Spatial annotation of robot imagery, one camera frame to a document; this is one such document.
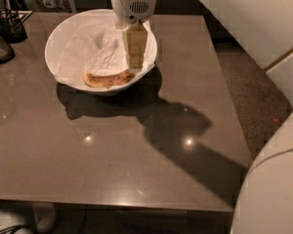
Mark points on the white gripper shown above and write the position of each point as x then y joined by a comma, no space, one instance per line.
133,6

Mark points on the spotted yellow banana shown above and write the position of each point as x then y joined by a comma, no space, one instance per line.
97,81

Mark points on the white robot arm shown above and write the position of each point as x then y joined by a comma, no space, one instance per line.
261,82

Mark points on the white bowl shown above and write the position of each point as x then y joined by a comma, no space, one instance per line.
91,41

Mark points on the white paper liner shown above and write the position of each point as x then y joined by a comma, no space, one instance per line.
93,53

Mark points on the white object under table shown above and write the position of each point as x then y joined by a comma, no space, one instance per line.
36,218

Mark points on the black wire utensil basket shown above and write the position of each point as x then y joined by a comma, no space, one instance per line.
12,29

